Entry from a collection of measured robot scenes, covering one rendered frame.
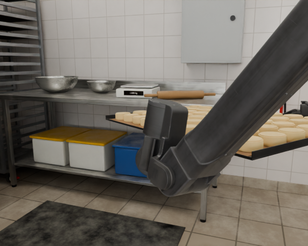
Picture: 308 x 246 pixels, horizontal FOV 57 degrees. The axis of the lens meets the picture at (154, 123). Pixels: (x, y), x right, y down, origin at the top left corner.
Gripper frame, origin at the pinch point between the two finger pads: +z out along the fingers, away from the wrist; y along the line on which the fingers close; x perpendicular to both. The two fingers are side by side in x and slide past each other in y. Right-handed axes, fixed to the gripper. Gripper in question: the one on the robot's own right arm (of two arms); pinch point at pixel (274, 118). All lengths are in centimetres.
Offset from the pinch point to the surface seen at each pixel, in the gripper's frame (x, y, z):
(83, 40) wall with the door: -193, 47, 157
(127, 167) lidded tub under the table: -123, -63, 90
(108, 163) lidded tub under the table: -133, -65, 111
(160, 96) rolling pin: -118, -4, 60
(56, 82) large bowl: -135, 6, 156
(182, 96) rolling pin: -125, -5, 44
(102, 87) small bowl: -147, 1, 118
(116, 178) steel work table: -116, -71, 98
